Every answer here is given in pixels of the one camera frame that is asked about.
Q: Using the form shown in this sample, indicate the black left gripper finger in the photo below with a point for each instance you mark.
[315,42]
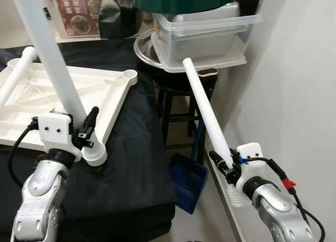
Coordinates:
[92,121]

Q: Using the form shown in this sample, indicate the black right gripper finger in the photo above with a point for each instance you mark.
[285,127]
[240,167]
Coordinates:
[220,161]

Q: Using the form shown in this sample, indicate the white plastic table top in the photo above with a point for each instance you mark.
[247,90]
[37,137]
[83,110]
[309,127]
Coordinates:
[105,95]

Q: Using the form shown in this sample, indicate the black tablecloth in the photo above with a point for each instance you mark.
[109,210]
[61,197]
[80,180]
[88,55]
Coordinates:
[131,163]

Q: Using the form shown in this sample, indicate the black stool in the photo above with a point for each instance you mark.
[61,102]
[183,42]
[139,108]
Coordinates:
[163,116]

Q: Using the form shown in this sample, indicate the black shiny bag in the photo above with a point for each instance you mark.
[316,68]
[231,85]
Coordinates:
[123,16]

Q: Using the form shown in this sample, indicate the clear plastic storage box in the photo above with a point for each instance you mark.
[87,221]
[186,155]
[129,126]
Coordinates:
[210,40]

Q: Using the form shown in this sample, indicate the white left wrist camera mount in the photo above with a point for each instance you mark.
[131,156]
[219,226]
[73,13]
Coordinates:
[55,132]

